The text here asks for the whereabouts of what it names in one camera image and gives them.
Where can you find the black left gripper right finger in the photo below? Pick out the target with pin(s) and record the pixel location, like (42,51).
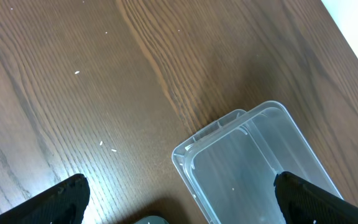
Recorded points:
(303,202)

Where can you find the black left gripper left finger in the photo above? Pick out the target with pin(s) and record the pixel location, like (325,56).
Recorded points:
(65,202)

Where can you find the clear plastic bin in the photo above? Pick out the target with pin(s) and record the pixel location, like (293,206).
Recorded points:
(234,169)

